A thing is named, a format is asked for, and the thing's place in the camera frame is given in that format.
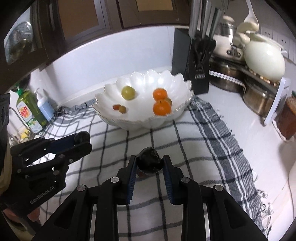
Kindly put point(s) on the black knife block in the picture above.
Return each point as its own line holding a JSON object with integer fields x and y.
{"x": 191, "y": 59}

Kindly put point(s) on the white scalloped bowl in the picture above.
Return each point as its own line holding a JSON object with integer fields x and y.
{"x": 139, "y": 113}

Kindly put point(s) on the green dish soap bottle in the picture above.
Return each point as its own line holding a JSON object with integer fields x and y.
{"x": 29, "y": 111}

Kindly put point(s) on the white blue pump bottle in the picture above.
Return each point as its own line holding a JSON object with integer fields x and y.
{"x": 44, "y": 105}

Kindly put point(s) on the steel pot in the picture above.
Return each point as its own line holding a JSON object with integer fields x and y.
{"x": 258, "y": 98}
{"x": 226, "y": 77}

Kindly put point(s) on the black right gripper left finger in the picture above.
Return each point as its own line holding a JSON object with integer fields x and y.
{"x": 72, "y": 219}

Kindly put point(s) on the green round fruit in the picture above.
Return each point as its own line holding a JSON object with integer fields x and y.
{"x": 128, "y": 93}

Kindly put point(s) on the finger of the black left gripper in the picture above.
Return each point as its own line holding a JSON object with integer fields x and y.
{"x": 74, "y": 139}
{"x": 36, "y": 152}

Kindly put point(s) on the small yellow-brown fruit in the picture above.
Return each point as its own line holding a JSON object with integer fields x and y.
{"x": 169, "y": 101}
{"x": 122, "y": 109}

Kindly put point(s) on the dark purple plum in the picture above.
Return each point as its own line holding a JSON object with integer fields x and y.
{"x": 149, "y": 161}

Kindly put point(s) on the steel pot lower right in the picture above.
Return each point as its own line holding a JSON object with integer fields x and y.
{"x": 258, "y": 98}

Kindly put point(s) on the white metal canister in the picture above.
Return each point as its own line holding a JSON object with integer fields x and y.
{"x": 225, "y": 49}

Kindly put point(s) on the steel pot lower left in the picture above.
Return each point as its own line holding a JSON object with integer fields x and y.
{"x": 226, "y": 77}

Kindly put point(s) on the white wall socket strip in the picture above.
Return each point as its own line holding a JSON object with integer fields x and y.
{"x": 288, "y": 44}

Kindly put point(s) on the dark wooden window frame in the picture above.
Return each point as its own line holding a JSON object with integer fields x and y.
{"x": 61, "y": 26}

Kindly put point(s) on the jar of red sauce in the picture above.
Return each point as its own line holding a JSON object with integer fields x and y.
{"x": 287, "y": 120}

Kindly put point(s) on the white ceramic pitcher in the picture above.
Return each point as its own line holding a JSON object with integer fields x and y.
{"x": 263, "y": 55}

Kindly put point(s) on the orange tangerine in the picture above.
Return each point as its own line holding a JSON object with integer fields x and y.
{"x": 159, "y": 94}
{"x": 161, "y": 107}

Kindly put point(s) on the checkered kitchen cloth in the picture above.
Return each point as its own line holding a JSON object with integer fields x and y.
{"x": 200, "y": 144}

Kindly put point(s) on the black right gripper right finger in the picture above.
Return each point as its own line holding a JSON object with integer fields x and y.
{"x": 207, "y": 210}

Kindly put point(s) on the red oblong fruit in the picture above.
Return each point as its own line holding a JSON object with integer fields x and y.
{"x": 116, "y": 106}

